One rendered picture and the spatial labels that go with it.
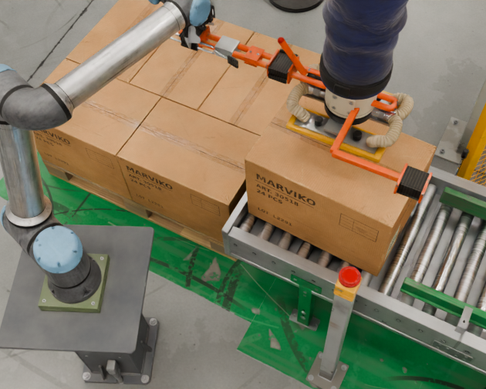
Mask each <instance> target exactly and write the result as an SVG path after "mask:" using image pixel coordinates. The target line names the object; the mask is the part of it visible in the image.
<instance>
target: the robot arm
mask: <svg viewBox="0 0 486 389"><path fill-rule="evenodd" d="M148 1H149V2H150V3H151V4H153V5H158V4H159V2H162V3H164V5H162V6H161V7H159V9H157V10H156V11H154V12H153V13H151V14H150V15H148V16H147V17H146V18H145V19H143V20H142V21H140V22H138V23H137V24H136V25H135V26H133V27H132V28H131V29H129V30H127V31H126V32H125V33H124V34H122V35H121V36H119V37H118V38H117V39H115V40H113V41H112V42H111V43H110V44H108V45H107V46H105V47H104V48H102V49H101V50H100V51H99V52H97V53H96V54H94V55H93V56H91V57H90V58H88V59H87V60H86V61H85V62H83V63H81V64H80V65H79V66H77V67H76V68H75V69H73V70H72V71H70V72H69V73H67V74H66V75H65V76H64V77H62V78H61V79H59V80H58V81H56V82H55V83H53V84H51V83H43V84H42V85H41V86H39V87H37V88H33V87H32V86H31V85H30V84H29V83H27V82H26V81H25V80H24V79H23V78H22V77H21V76H20V75H19V74H18V73H17V72H16V71H15V70H14V69H12V68H11V67H10V66H7V65H5V64H0V164H1V167H2V173H3V177H4V180H5V186H6V190H7V193H8V199H9V201H8V202H7V205H4V207H3V209H2V211H1V214H0V221H1V223H2V225H3V227H4V229H5V230H6V231H7V233H9V234H10V236H11V237H13V238H14V240H16V241H17V243H19V245H20V246H21V247H22V248H23V249H24V250H25V251H26V252H27V253H28V254H29V256H30V257H31V258H32V259H33V260H34V261H35V262H36V263H37V264H38V265H39V267H40V268H41V269H42V270H43V271H44V273H45V274H46V275H47V276H48V287H49V290H50V292H51V293H52V294H53V296H54V297H55V298H56V299H57V300H59V301H60V302H63V303H69V304H74V303H81V302H83V301H85V300H87V299H88V298H90V297H91V296H92V295H93V294H94V293H95V292H96V291H97V290H98V288H99V286H100V283H101V279H102V273H101V270H100V267H99V265H98V263H97V262H96V260H95V259H93V258H92V257H90V256H89V255H87V254H86V252H85V250H84V248H83V246H82V243H81V241H80V239H79V237H78V236H77V235H76V234H75V233H74V232H73V231H72V230H71V229H69V228H67V227H64V226H63V225H62V224H61V223H60V222H59V221H58V220H57V219H56V217H55V216H54V214H53V212H52V204H51V201H50V200H49V199H48V197H46V196H45V195H44V193H43V188H42V179H41V174H40V170H39V161H38V156H37V151H36V146H35V138H34V133H33V131H34V130H48V129H52V128H55V127H58V126H61V125H63V124H64V123H66V122H67V121H68V120H70V119H71V118H72V117H73V110H74V109H75V108H77V107H78V106H79V105H80V104H81V103H83V102H84V101H86V100H87V99H89V98H90V97H91V96H92V95H94V94H95V93H97V92H98V91H99V90H101V89H102V88H104V86H106V85H107V84H108V83H110V82H111V81H113V80H114V79H116V78H117V77H118V76H119V75H121V74H122V73H124V72H125V71H126V70H128V69H129V68H130V67H131V66H133V65H134V64H135V63H137V62H138V61H140V60H141V59H142V58H143V57H145V56H146V55H147V54H149V53H150V52H152V51H153V50H155V49H156V48H157V47H158V46H160V45H161V44H162V43H164V42H165V41H167V40H168V39H169V38H170V37H171V36H173V35H174V34H176V33H177V32H179V31H180V30H182V29H183V34H184V38H185V41H186V43H187V46H188V48H189V49H191V43H200V42H201V39H200V38H199V37H198V36H197V35H196V28H195V26H198V27H199V29H202V30H204V31H205V25H214V23H213V22H212V21H213V18H215V13H214V6H213V5H211V2H210V0H148ZM212 9H213V13H214V14H212ZM191 24H192V25H191Z"/></svg>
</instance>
